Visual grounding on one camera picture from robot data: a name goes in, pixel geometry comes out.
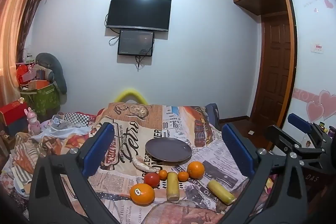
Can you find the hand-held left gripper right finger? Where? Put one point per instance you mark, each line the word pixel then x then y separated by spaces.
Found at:
pixel 237 150

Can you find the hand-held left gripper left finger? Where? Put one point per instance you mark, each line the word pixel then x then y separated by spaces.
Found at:
pixel 101 148

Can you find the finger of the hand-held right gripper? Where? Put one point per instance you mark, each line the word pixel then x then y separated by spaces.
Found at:
pixel 278 137
pixel 299 123

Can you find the beige conch shell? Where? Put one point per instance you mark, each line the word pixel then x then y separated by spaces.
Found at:
pixel 141 163

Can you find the yellow green cylindrical fruit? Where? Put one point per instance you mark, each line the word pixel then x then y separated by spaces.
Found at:
pixel 172 186
pixel 220 191

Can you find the plain round orange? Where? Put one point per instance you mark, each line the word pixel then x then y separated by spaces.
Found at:
pixel 195 169

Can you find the red tomato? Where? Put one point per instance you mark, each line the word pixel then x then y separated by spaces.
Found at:
pixel 151 179

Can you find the small orange tangerine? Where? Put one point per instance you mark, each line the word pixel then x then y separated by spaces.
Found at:
pixel 183 176
pixel 162 174

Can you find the large orange with sticker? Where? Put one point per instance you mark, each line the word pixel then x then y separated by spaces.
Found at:
pixel 144 195

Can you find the dark purple plate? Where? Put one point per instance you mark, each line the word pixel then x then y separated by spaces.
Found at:
pixel 168 149

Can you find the printed newspaper pattern tablecloth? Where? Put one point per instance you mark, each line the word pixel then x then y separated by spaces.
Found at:
pixel 131 134

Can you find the checkered cloth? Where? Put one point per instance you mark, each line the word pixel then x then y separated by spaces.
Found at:
pixel 76 119

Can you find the white blue crumpled cloth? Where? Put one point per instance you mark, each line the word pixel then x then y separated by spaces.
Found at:
pixel 60 130

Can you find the dark blue chair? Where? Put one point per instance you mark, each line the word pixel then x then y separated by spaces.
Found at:
pixel 211 113

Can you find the white wardrobe door with hearts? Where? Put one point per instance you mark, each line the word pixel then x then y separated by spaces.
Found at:
pixel 309 69

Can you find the brown wooden door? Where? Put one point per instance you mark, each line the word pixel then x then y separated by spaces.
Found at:
pixel 275 69

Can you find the pink rabbit toy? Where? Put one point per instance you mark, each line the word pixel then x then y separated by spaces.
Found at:
pixel 32 121

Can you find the green storage box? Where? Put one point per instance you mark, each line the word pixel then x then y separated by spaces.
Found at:
pixel 44 100

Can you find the orange cardboard box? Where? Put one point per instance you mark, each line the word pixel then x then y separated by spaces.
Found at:
pixel 38 85

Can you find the grey plush toy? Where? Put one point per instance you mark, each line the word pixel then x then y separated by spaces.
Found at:
pixel 56 66

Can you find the red box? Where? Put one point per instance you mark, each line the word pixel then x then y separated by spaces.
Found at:
pixel 13 111

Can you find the orange brown curtain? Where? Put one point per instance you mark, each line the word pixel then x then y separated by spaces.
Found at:
pixel 15 16

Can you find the small black wall monitor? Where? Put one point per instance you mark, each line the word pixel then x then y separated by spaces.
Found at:
pixel 135 43

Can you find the large black wall television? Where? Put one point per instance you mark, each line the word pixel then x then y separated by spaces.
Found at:
pixel 139 11

